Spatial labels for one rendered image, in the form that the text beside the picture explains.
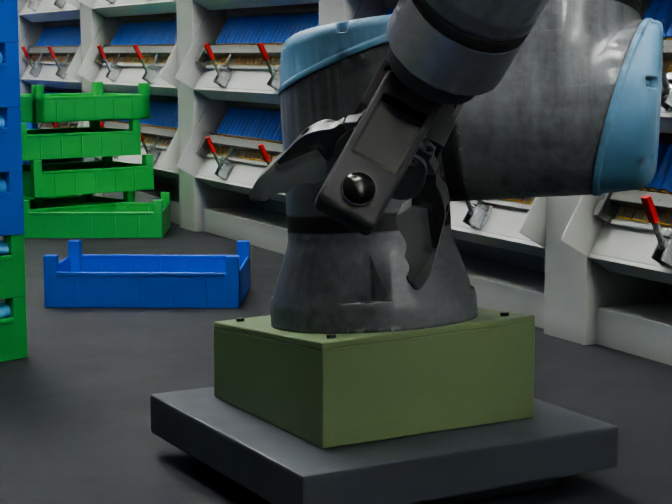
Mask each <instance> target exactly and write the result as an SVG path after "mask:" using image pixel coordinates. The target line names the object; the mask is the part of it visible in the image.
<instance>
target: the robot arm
mask: <svg viewBox="0 0 672 504"><path fill-rule="evenodd" d="M662 57H663V25H662V23H661V22H660V21H658V20H653V19H652V18H645V19H644V20H641V3H640V0H399V1H398V3H397V5H396V7H395V9H394V11H393V13H392V14H390V15H381V16H373V17H366V18H359V19H353V20H348V21H343V22H336V23H331V24H326V25H321V26H317V27H313V28H309V29H306V30H303V31H300V32H298V33H296V34H294V35H292V36H291V37H289V38H288V39H287V40H286V42H285V43H284V45H283V47H282V50H281V57H280V87H279V89H278V96H280V110H281V127H282V145H283V152H282V153H280V154H279V155H278V156H277V157H276V158H275V159H274V160H273V161H272V162H271V163H270V164H269V165H268V166H267V168H266V169H265V170H264V171H263V172H262V173H261V174H260V176H259V177H258V179H257V180H256V182H255V184H254V186H253V188H252V190H251V193H250V195H249V199H250V200H251V201H252V202H260V203H267V202H269V200H270V198H271V197H272V196H273V195H275V194H277V193H285V196H286V213H287V229H288V244H287V249H286V252H285V255H284V259H283V262H282V265H281V269H280V272H279V276H278V279H277V283H276V287H275V291H274V295H273V297H272V299H271V303H270V312H271V326H272V327H273V328H275V329H278V330H282V331H288V332H298V333H315V334H354V333H378V332H393V331H405V330H416V329H425V328H432V327H439V326H446V325H451V324H456V323H461V322H465V321H468V320H471V319H473V318H475V317H477V315H478V313H477V295H476V291H475V288H474V286H472V285H470V281H469V278H468V275H467V272H466V269H465V266H464V263H463V261H462V258H461V256H460V253H459V251H458V248H457V246H456V243H455V241H454V238H453V235H452V230H451V213H450V202H451V201H468V200H469V201H470V200H490V199H512V198H534V197H556V196H578V195H593V196H600V195H602V194H604V193H612V192H620V191H628V190H636V189H640V188H642V187H644V186H646V185H647V184H648V183H649V182H650V181H651V180H652V179H653V177H654V175H655V172H656V167H657V158H658V146H659V131H660V112H661V91H662V65H663V60H662Z"/></svg>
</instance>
